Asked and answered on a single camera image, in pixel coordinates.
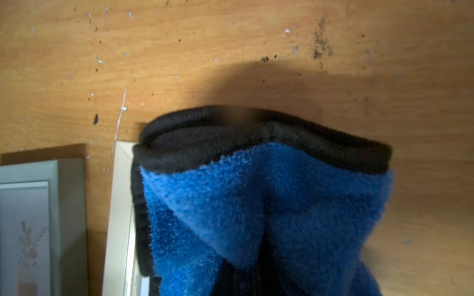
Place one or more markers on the blue microfiber cloth black trim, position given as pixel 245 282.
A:
pixel 237 201

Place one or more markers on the white picture frame black border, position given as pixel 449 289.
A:
pixel 122 276

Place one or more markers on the light blue picture frame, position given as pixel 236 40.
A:
pixel 43 229

